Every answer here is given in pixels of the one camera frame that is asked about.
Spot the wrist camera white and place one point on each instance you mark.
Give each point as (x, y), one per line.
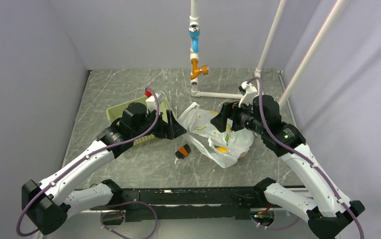
(249, 92)
(154, 102)

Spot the orange black brush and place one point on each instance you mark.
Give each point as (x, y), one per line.
(183, 151)

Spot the blue pipe valve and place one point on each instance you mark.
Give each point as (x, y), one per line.
(194, 32)

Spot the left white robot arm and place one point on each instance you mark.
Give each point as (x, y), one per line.
(50, 202)

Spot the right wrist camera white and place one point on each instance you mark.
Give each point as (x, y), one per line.
(249, 92)

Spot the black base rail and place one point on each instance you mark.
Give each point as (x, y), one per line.
(188, 203)

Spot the white pvc pipe frame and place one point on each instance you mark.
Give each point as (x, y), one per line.
(334, 13)

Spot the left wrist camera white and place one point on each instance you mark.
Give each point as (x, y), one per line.
(154, 102)

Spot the white plastic bag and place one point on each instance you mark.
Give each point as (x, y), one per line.
(224, 148)

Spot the pale green plastic basket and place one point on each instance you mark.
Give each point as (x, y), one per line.
(136, 106)

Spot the orange pipe valve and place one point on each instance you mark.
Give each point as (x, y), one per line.
(196, 71)

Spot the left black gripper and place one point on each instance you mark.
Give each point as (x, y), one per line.
(171, 130)

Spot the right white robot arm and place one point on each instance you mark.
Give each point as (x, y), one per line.
(328, 211)

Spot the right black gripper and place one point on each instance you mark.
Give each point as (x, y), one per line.
(229, 110)

